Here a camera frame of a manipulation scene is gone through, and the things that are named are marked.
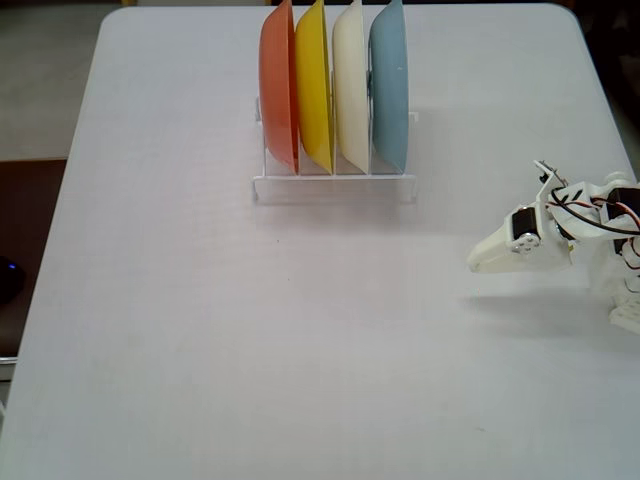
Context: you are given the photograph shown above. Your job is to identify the orange plate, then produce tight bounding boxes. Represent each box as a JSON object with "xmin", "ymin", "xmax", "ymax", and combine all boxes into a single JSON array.
[{"xmin": 258, "ymin": 0, "xmax": 303, "ymax": 176}]

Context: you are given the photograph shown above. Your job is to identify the teal plastic bowl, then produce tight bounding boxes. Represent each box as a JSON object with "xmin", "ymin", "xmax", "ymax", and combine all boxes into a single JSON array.
[{"xmin": 368, "ymin": 0, "xmax": 412, "ymax": 175}]

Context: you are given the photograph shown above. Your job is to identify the cream white plate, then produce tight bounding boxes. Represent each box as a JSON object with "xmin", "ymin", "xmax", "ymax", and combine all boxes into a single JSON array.
[{"xmin": 332, "ymin": 0, "xmax": 374, "ymax": 176}]

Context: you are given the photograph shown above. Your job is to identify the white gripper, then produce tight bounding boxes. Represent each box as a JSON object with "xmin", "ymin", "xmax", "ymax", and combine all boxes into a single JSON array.
[{"xmin": 467, "ymin": 202, "xmax": 575, "ymax": 276}]

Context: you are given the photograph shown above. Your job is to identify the white wire dish rack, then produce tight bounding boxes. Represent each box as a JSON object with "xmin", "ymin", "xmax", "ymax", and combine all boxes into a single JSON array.
[{"xmin": 251, "ymin": 69, "xmax": 420, "ymax": 205}]

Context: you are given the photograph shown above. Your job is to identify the black camera cable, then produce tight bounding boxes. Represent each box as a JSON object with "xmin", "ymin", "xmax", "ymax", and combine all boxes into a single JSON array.
[{"xmin": 547, "ymin": 188, "xmax": 640, "ymax": 236}]

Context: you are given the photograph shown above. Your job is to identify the red servo wire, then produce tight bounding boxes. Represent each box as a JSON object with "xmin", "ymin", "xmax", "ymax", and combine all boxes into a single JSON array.
[{"xmin": 547, "ymin": 196, "xmax": 604, "ymax": 215}]

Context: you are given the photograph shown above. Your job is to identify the black computer mouse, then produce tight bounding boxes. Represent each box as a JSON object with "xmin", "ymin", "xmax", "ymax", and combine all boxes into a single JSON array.
[{"xmin": 0, "ymin": 254, "xmax": 26, "ymax": 305}]

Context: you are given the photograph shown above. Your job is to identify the yellow plate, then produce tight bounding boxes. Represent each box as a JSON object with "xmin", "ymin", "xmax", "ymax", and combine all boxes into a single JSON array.
[{"xmin": 294, "ymin": 0, "xmax": 335, "ymax": 176}]

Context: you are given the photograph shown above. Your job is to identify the dark brown furniture top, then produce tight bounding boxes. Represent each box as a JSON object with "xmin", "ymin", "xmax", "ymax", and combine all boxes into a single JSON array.
[{"xmin": 0, "ymin": 158, "xmax": 69, "ymax": 359}]

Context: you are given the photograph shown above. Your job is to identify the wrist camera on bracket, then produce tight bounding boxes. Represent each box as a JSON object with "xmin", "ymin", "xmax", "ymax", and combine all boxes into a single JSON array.
[{"xmin": 531, "ymin": 159, "xmax": 567, "ymax": 195}]

